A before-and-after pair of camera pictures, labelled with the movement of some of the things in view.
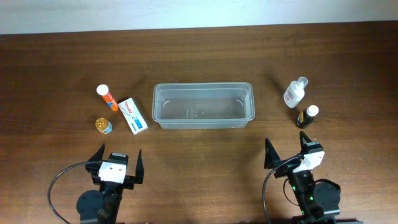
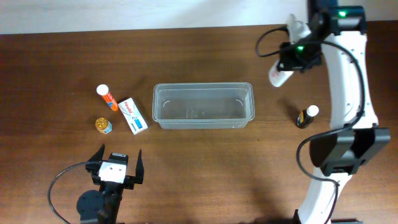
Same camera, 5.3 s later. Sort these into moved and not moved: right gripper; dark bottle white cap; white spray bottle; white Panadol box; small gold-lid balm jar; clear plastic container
Moved: white spray bottle; right gripper
Not moved: dark bottle white cap; white Panadol box; small gold-lid balm jar; clear plastic container
